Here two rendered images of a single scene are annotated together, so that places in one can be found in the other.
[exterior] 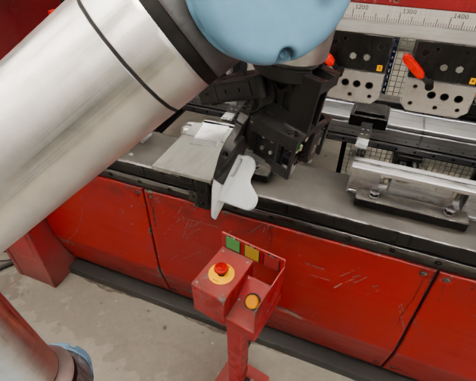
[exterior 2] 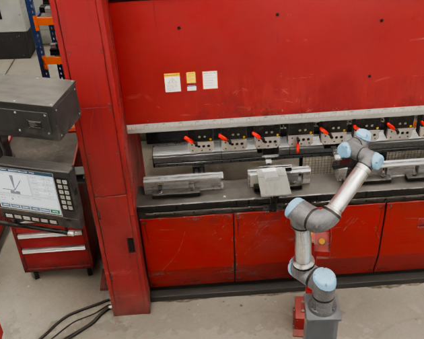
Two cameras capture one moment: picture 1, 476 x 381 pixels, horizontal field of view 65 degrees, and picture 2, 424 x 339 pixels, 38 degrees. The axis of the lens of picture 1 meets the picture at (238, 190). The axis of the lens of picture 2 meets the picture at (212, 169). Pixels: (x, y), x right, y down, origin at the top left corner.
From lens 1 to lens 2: 289 cm
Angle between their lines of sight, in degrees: 19
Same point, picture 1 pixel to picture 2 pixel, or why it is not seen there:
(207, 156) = (280, 184)
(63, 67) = (363, 175)
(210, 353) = (277, 306)
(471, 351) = (410, 237)
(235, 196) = not seen: hidden behind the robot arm
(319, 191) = (326, 185)
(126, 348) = (227, 323)
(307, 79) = not seen: hidden behind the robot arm
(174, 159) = (268, 190)
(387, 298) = (369, 225)
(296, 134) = not seen: hidden behind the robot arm
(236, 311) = (317, 247)
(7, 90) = (357, 179)
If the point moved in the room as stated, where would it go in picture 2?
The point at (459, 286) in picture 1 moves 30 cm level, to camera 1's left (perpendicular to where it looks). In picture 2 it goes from (396, 206) to (357, 221)
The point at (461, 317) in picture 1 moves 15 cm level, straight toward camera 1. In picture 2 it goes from (400, 221) to (397, 236)
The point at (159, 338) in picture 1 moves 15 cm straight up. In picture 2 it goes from (242, 311) to (242, 296)
